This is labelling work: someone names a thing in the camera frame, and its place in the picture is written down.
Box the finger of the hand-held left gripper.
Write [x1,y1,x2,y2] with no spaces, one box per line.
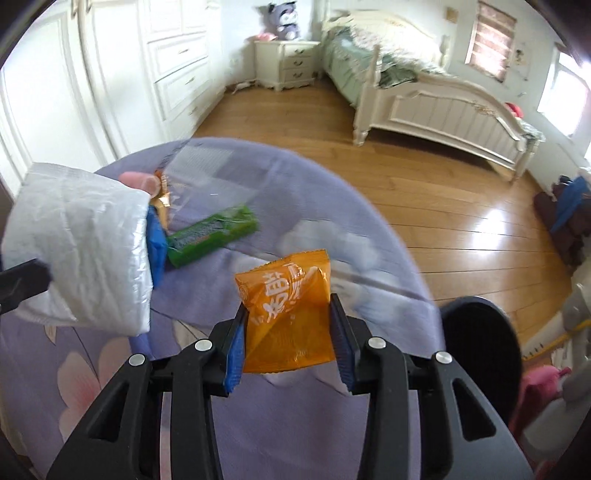
[0,259,51,317]
[147,205,168,289]

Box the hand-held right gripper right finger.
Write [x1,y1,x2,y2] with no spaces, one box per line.
[329,293,539,480]

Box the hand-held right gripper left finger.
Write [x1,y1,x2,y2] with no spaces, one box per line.
[46,302,247,480]

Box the white plastic bag roll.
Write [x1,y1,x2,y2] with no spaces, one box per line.
[2,161,154,335]

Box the black trash bin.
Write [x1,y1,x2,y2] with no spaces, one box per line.
[438,296,525,432]

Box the person's left hand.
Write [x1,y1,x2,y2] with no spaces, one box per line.
[119,171,162,201]

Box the green snack bar packet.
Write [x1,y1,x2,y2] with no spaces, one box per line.
[165,205,259,269]

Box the clear plastic container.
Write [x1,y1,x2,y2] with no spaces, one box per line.
[159,138,257,217]

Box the purple floral tablecloth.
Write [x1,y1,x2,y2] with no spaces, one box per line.
[0,136,446,480]

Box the white wardrobe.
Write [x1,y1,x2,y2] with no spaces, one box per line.
[0,0,232,195]

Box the pink grey desk chair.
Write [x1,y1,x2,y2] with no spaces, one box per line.
[510,286,591,462]

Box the white nightstand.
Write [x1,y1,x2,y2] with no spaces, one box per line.
[254,39,321,92]

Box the pile of clothes and bags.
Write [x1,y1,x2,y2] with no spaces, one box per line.
[533,182,583,266]

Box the white wooden bed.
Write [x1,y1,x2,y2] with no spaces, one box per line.
[321,7,546,183]

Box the purple plush toy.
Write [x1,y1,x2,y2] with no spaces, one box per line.
[267,2,303,41]

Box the blue cloth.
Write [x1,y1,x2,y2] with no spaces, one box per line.
[551,178,591,232]

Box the narrow window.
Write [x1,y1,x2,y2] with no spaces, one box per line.
[538,51,589,139]

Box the window with brown blind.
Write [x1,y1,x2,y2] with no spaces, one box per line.
[466,0,518,84]

